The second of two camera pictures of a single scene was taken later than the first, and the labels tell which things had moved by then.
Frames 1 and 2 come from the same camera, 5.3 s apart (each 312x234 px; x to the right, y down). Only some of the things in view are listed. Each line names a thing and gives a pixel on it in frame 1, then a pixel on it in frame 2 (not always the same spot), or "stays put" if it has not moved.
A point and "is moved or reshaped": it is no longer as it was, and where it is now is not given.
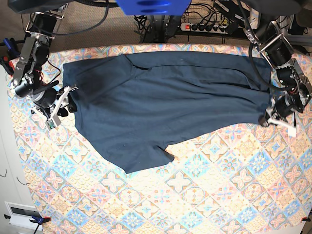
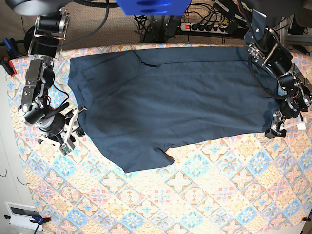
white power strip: x=201 y=28 stays put
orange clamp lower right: x=305 y=219 stays put
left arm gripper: x=47 y=100 -> x=57 y=126
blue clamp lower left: x=37 y=219 stays put
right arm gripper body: x=280 y=110 -> x=289 y=108
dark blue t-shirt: x=127 y=106 is moved or reshaped
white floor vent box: x=21 y=215 stays put
